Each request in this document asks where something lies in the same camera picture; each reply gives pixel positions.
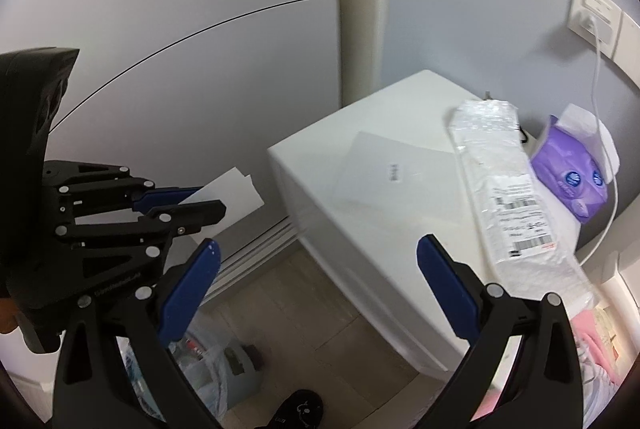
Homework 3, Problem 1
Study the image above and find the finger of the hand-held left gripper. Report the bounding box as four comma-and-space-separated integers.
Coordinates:
45, 162, 202, 213
56, 199, 227, 271

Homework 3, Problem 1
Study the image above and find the black slipper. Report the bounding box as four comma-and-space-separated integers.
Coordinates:
260, 389, 325, 429

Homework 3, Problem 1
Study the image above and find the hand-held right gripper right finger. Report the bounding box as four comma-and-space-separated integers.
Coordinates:
417, 233, 586, 429

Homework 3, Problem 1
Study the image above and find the white baseboard trim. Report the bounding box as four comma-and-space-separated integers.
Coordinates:
200, 214, 301, 305

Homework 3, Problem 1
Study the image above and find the white nightstand with drawers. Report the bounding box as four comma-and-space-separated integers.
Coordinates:
267, 69, 601, 372

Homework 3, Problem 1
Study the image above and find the white wall switch plate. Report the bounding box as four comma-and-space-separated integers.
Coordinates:
617, 12, 640, 80

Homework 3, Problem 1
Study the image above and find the purple tissue pack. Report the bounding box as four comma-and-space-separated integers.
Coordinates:
529, 103, 620, 224

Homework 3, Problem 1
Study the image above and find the bubble mailer with shipping label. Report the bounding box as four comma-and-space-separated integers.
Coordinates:
446, 99, 598, 310

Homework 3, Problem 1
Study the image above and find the trash bin with plastic liner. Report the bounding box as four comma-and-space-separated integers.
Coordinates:
115, 309, 266, 429

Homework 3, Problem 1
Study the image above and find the frosted plastic bag barcode sticker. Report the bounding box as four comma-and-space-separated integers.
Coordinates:
334, 132, 466, 215

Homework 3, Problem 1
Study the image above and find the white charger cable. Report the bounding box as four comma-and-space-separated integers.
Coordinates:
572, 12, 621, 265

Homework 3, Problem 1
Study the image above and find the white paper sheet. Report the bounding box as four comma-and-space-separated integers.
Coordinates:
177, 166, 266, 235

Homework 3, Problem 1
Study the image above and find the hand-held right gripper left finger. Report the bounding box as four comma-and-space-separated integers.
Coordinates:
52, 237, 223, 429

